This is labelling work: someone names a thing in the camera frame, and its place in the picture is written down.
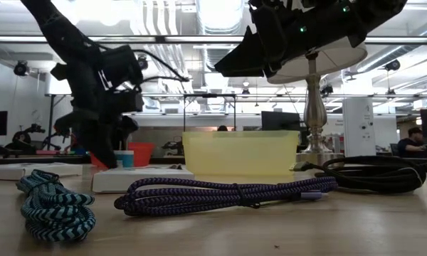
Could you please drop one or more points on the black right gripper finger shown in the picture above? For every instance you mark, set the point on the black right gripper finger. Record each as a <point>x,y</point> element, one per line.
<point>243,60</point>

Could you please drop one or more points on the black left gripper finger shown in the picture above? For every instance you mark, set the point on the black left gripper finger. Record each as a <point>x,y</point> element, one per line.
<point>103,142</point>
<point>126,128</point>

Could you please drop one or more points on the small blue white box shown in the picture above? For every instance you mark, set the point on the small blue white box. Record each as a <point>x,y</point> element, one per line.
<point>125,159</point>

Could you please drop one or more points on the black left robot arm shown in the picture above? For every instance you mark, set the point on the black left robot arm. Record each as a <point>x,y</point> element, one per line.
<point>57,28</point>

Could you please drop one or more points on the black background robot arm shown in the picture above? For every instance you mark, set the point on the black background robot arm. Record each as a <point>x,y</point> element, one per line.
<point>21,138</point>

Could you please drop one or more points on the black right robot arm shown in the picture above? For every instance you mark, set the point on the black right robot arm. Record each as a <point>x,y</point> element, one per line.
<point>359,21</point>

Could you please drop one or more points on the yellow translucent plastic bin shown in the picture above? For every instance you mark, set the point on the yellow translucent plastic bin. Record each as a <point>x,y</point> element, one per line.
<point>240,153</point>

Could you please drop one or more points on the red plastic basket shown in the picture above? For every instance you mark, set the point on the red plastic basket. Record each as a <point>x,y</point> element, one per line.
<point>144,153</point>

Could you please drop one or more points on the small black background robot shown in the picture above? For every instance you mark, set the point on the small black background robot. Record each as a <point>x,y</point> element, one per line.
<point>172,147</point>

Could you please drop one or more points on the white flat box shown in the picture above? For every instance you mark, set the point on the white flat box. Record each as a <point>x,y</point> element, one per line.
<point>28,171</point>
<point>142,181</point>

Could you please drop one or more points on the black ceiling spotlight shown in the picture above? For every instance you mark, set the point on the black ceiling spotlight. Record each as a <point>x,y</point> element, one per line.
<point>20,68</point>
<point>392,65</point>
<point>143,63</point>

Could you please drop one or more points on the black computer monitor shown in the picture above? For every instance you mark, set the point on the black computer monitor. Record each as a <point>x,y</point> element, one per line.
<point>281,121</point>

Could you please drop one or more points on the person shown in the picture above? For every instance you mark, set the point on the person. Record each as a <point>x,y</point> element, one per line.
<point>412,144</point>
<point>222,128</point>

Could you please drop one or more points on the silver table lamp white shade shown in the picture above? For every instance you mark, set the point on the silver table lamp white shade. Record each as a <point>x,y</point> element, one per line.
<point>315,113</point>

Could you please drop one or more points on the white pillar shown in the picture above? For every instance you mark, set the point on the white pillar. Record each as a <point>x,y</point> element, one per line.
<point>358,128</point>

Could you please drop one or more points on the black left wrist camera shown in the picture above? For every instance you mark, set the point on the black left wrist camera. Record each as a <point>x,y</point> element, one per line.
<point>122,65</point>

